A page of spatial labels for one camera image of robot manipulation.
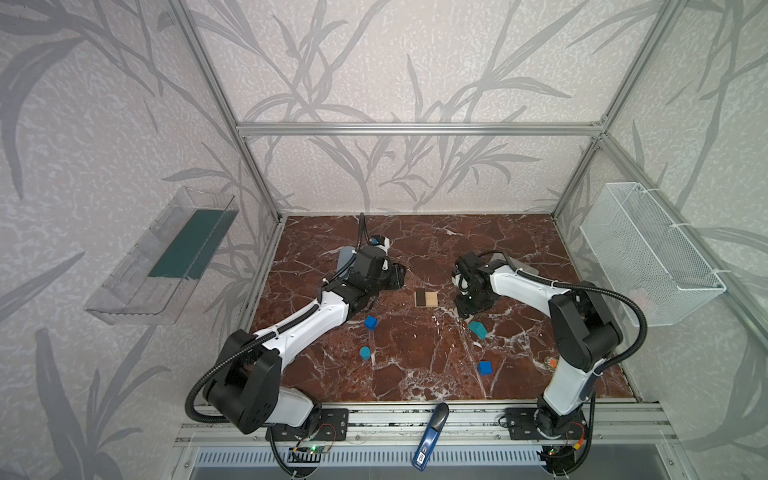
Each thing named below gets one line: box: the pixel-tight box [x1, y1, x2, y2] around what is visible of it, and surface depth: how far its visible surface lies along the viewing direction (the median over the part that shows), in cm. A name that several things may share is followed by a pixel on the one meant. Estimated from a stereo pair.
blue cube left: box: [364, 315, 378, 331], surface depth 92 cm
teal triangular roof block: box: [468, 321, 488, 339], surface depth 91 cm
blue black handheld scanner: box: [412, 402, 450, 472], surface depth 70 cm
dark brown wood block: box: [416, 288, 426, 307], surface depth 98 cm
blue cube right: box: [477, 361, 493, 376], surface depth 84 cm
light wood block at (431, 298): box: [425, 291, 438, 307], surface depth 97 cm
